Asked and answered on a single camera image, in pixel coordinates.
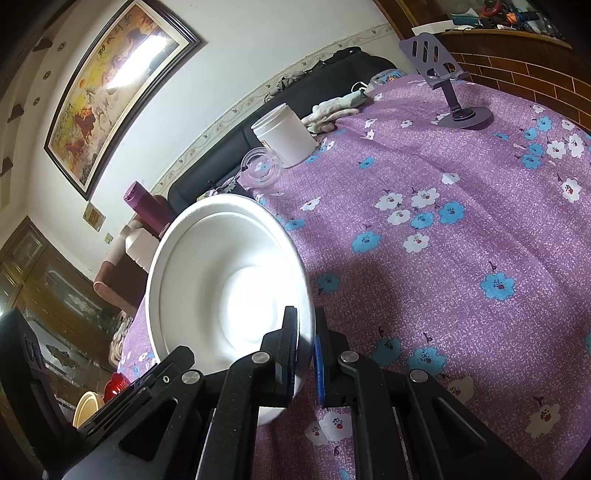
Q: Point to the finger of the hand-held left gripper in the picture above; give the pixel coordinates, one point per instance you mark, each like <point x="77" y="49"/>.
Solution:
<point x="27" y="369"/>
<point x="161" y="369"/>

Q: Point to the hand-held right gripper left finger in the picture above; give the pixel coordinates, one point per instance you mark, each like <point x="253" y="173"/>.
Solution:
<point x="291" y="369"/>

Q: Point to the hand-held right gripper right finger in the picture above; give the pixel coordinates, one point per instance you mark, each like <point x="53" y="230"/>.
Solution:
<point x="318" y="369"/>

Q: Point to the red plate with gold lettering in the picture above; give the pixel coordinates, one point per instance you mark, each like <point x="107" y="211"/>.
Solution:
<point x="116" y="386"/>

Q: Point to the cream plastic bowl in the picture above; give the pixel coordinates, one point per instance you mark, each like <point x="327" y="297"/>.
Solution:
<point x="87" y="408"/>

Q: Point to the white foam bowl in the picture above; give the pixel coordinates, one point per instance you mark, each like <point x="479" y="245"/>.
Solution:
<point x="217" y="277"/>

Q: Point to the wooden glass cabinet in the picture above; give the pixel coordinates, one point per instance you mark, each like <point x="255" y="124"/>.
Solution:
<point x="46" y="295"/>

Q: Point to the brown upholstered chair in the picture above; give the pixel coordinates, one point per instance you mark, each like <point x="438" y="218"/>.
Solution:
<point x="120" y="281"/>

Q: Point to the white plastic bottle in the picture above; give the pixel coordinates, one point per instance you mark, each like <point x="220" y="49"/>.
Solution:
<point x="138" y="249"/>

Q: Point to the purple thermos flask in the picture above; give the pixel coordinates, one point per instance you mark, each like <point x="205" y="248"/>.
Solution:
<point x="147" y="207"/>

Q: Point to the black electronic gadget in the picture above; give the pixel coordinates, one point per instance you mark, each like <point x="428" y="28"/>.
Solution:
<point x="228" y="189"/>

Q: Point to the clear round plastic container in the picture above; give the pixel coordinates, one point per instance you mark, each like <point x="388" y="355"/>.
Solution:
<point x="261" y="168"/>

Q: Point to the black leather sofa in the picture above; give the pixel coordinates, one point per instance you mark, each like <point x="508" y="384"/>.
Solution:
<point x="231" y="157"/>

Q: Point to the white plastic jar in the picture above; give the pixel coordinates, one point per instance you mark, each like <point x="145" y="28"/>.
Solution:
<point x="286" y="136"/>

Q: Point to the white work gloves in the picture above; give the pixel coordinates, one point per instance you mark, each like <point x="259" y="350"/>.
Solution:
<point x="337" y="110"/>

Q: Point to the framed horse painting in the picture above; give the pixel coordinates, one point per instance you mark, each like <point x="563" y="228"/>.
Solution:
<point x="115" y="87"/>

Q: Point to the clear container with cartoon print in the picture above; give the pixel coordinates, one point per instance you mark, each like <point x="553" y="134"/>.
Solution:
<point x="385" y="78"/>

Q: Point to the dark clothing on sofa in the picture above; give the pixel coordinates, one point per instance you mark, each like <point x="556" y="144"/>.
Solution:
<point x="318" y="69"/>

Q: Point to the purple phone stand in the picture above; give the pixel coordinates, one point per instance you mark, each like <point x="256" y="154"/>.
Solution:
<point x="429" y="55"/>

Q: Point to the wooden sideboard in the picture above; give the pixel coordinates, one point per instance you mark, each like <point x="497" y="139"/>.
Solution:
<point x="521" y="69"/>

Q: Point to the pile of tools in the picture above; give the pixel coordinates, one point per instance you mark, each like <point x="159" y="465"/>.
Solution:
<point x="498" y="16"/>

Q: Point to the yellow wall sign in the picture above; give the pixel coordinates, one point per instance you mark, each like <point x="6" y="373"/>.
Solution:
<point x="93" y="217"/>

